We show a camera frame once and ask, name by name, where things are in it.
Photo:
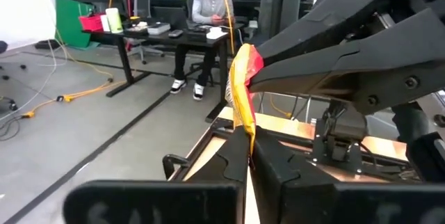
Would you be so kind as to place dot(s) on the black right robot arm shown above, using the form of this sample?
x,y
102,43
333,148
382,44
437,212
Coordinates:
x,y
342,126

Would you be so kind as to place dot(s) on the dark laptop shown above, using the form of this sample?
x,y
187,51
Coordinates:
x,y
172,17

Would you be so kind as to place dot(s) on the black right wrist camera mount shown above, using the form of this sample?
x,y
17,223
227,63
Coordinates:
x,y
420,147

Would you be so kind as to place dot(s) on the person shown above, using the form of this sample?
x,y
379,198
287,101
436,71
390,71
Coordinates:
x,y
208,5

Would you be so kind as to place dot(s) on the white book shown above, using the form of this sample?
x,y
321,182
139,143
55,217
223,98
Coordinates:
x,y
159,28

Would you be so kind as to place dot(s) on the green board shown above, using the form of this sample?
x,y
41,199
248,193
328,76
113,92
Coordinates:
x,y
69,22

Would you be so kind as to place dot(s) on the red plastic container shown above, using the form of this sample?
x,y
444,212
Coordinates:
x,y
91,23

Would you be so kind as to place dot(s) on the black rail bracket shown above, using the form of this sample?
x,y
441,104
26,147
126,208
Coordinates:
x,y
174,163

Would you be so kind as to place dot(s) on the black rig post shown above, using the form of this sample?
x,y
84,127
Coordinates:
x,y
223,78

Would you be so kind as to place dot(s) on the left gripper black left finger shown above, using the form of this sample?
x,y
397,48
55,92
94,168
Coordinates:
x,y
226,161

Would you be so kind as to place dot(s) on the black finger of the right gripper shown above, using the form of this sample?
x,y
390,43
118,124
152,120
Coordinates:
x,y
330,18
365,74

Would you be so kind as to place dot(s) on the black office desk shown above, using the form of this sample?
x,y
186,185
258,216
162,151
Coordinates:
x,y
163,39

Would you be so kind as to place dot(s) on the black remote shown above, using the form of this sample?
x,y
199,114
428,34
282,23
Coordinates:
x,y
175,33

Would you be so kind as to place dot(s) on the grey mesh chair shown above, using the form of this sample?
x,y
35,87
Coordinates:
x,y
142,3

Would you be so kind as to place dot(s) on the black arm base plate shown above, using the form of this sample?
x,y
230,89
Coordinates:
x,y
337,161

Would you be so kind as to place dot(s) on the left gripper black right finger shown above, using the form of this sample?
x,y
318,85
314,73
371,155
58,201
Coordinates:
x,y
285,189

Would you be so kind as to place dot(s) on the pale green cup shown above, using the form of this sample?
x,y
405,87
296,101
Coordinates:
x,y
114,20

